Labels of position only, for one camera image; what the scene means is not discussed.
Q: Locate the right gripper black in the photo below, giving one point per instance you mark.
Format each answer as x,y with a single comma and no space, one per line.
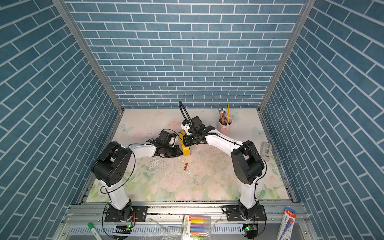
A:
186,141

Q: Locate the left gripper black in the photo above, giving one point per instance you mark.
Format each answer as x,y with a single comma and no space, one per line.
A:
176,152

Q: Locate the yellow alarm clock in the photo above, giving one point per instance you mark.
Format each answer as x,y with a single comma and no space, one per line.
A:
185,149

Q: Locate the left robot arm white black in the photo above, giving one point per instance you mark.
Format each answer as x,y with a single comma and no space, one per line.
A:
111,165

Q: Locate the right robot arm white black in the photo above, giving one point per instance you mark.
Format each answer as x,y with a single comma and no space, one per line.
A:
247,163

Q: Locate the pink pencil cup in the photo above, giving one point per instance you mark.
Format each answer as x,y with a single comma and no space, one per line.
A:
224,129

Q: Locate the pencils in cup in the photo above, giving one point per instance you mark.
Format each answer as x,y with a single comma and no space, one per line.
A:
224,116

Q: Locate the grey stapler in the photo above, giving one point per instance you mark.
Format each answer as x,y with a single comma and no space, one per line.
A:
266,151

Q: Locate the highlighter marker pack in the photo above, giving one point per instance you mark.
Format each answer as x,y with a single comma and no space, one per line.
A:
196,227

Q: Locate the green marker pen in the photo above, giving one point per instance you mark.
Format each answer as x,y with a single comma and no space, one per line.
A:
94,231

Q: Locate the boxed pen package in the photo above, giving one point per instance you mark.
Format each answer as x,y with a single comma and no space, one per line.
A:
287,224

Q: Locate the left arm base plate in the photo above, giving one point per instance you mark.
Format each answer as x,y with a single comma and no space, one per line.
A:
127,214

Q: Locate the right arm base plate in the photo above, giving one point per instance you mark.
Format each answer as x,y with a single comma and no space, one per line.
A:
237,213

